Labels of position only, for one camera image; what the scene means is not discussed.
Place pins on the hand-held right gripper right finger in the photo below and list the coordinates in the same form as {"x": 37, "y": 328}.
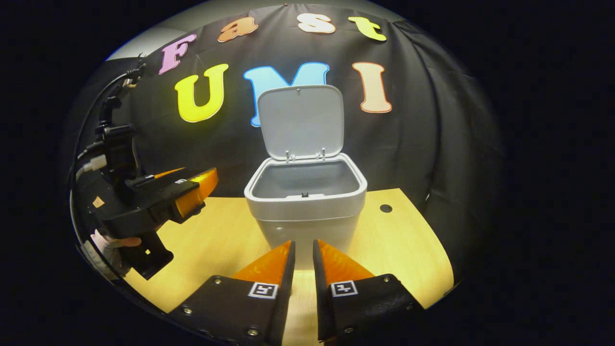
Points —
{"x": 321, "y": 288}

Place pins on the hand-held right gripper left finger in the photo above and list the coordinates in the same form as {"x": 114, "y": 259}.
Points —
{"x": 287, "y": 288}

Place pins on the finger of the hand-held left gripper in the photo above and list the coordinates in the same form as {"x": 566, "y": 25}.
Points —
{"x": 168, "y": 190}
{"x": 170, "y": 173}

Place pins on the white desktop garbage bin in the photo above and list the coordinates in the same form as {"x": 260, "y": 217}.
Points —
{"x": 307, "y": 211}

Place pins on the wooden desktop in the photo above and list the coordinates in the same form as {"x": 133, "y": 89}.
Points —
{"x": 226, "y": 230}

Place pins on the black backdrop cloth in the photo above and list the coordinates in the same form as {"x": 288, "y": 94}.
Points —
{"x": 408, "y": 144}

